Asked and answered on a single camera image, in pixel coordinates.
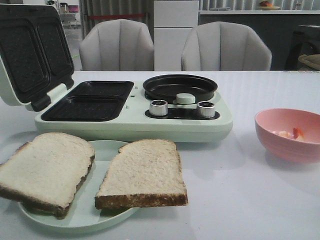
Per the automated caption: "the white refrigerator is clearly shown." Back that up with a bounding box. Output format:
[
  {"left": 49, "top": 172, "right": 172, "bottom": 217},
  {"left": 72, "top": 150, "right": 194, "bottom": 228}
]
[{"left": 153, "top": 0, "right": 199, "bottom": 71}]

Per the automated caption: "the fruit plate on counter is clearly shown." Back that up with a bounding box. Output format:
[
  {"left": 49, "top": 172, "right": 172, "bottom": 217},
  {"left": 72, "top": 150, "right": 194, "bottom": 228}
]
[{"left": 258, "top": 0, "right": 281, "bottom": 11}]

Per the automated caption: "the grey kitchen counter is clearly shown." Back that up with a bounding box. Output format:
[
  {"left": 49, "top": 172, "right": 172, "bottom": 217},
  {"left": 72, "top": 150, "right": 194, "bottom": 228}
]
[{"left": 198, "top": 9, "right": 320, "bottom": 71}]

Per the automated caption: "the pink plastic bowl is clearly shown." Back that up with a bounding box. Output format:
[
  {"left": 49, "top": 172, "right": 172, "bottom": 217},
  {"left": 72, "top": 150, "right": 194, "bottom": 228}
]
[{"left": 255, "top": 108, "right": 320, "bottom": 164}]

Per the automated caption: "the light green plastic plate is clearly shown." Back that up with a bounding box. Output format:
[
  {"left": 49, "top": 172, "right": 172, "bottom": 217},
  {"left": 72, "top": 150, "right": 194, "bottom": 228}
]
[{"left": 18, "top": 140, "right": 139, "bottom": 233}]

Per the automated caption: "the grey upholstered chair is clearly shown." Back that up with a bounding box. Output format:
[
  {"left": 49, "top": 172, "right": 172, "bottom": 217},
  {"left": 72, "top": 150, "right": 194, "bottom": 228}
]
[
  {"left": 79, "top": 19, "right": 155, "bottom": 71},
  {"left": 181, "top": 21, "right": 272, "bottom": 71}
]

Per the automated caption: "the left silver control knob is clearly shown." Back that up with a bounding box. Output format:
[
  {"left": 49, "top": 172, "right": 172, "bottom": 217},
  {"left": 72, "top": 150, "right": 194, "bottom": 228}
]
[{"left": 149, "top": 99, "right": 168, "bottom": 117}]

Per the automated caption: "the right silver control knob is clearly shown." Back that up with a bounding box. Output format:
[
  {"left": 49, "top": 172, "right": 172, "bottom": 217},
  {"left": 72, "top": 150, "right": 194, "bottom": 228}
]
[{"left": 196, "top": 101, "right": 216, "bottom": 119}]

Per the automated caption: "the black round frying pan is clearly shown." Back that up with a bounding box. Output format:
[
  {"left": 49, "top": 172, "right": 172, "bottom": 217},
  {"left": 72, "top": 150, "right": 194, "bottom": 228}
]
[{"left": 142, "top": 74, "right": 218, "bottom": 104}]

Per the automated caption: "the white bread slice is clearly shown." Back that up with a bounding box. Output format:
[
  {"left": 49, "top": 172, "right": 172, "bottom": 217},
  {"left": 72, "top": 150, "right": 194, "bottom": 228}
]
[
  {"left": 0, "top": 132, "right": 95, "bottom": 219},
  {"left": 95, "top": 139, "right": 188, "bottom": 209}
]

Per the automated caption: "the beige cushion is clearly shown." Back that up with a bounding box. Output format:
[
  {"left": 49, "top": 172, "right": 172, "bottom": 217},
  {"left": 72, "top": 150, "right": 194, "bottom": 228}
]
[{"left": 298, "top": 54, "right": 320, "bottom": 71}]

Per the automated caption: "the pink cooked shrimp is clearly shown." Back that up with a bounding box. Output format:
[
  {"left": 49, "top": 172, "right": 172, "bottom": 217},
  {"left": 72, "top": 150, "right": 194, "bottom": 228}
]
[{"left": 272, "top": 127, "right": 305, "bottom": 142}]

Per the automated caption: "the right grey upholstered chair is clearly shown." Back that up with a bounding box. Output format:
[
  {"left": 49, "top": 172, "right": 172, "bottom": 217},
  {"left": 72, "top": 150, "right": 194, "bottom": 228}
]
[{"left": 181, "top": 21, "right": 272, "bottom": 71}]

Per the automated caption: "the silver control knob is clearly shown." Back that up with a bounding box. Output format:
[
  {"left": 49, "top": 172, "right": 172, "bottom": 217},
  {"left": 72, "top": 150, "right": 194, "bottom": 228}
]
[
  {"left": 149, "top": 99, "right": 168, "bottom": 117},
  {"left": 196, "top": 101, "right": 216, "bottom": 119}
]

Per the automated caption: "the green breakfast maker lid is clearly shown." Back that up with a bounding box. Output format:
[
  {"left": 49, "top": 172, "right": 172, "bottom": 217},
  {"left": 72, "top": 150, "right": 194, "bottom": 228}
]
[{"left": 0, "top": 4, "right": 75, "bottom": 112}]

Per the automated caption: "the green breakfast maker base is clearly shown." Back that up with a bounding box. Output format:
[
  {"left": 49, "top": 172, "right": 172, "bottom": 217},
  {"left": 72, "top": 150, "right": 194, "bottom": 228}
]
[{"left": 35, "top": 80, "right": 233, "bottom": 143}]

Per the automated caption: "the left grey upholstered chair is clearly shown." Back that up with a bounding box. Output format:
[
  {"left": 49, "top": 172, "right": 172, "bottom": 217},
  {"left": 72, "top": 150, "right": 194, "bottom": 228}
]
[{"left": 79, "top": 19, "right": 155, "bottom": 71}]

